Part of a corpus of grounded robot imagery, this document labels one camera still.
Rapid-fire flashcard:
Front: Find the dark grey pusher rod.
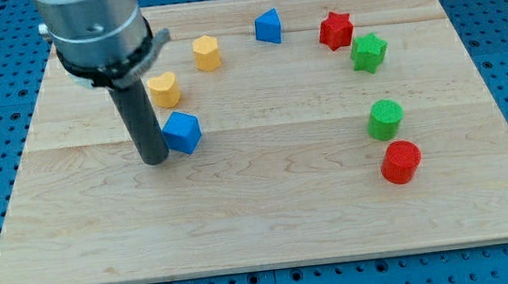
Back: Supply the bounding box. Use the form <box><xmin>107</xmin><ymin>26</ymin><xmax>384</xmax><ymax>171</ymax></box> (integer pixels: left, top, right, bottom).
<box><xmin>109</xmin><ymin>80</ymin><xmax>169</xmax><ymax>166</ymax></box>

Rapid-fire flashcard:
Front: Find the blue cube block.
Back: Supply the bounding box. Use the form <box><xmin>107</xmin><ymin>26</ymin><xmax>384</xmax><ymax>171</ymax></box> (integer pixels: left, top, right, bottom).
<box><xmin>162</xmin><ymin>111</ymin><xmax>201</xmax><ymax>154</ymax></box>

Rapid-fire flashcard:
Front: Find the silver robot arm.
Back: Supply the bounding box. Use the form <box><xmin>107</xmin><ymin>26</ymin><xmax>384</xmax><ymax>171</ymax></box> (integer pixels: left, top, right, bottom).
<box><xmin>32</xmin><ymin>0</ymin><xmax>169</xmax><ymax>166</ymax></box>

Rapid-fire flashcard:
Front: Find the yellow heart block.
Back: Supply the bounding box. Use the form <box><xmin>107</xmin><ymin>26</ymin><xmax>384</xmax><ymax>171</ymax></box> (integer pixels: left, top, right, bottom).
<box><xmin>147</xmin><ymin>71</ymin><xmax>182</xmax><ymax>108</ymax></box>

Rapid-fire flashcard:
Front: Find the yellow hexagon block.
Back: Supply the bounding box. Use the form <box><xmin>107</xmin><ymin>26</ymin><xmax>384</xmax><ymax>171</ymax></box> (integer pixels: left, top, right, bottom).
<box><xmin>192</xmin><ymin>36</ymin><xmax>222</xmax><ymax>72</ymax></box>

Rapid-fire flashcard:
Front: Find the blue triangular prism block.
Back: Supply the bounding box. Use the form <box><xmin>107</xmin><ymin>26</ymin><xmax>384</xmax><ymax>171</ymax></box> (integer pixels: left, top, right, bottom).
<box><xmin>254</xmin><ymin>8</ymin><xmax>282</xmax><ymax>44</ymax></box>

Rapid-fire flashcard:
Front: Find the wooden board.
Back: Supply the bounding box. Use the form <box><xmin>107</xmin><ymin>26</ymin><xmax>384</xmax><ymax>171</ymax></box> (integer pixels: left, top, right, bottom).
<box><xmin>0</xmin><ymin>0</ymin><xmax>508</xmax><ymax>284</ymax></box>

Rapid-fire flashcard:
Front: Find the red star block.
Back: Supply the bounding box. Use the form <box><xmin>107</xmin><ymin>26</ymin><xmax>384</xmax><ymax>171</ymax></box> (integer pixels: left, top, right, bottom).
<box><xmin>319</xmin><ymin>11</ymin><xmax>355</xmax><ymax>52</ymax></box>

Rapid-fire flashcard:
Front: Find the green star block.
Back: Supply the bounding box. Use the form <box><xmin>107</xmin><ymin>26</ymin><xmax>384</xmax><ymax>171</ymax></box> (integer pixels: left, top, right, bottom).
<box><xmin>350</xmin><ymin>33</ymin><xmax>388</xmax><ymax>74</ymax></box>

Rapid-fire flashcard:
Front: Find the green cylinder block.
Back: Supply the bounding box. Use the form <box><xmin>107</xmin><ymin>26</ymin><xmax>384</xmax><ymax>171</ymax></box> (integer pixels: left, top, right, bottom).
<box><xmin>367</xmin><ymin>99</ymin><xmax>405</xmax><ymax>141</ymax></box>

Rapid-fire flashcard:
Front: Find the red cylinder block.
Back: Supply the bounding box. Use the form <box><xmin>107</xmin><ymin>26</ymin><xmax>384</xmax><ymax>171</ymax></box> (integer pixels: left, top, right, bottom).
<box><xmin>381</xmin><ymin>140</ymin><xmax>422</xmax><ymax>184</ymax></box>

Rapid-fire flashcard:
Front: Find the black clamp ring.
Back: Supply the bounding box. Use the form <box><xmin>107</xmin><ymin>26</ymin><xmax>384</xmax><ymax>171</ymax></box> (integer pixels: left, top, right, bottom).
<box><xmin>52</xmin><ymin>16</ymin><xmax>177</xmax><ymax>97</ymax></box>

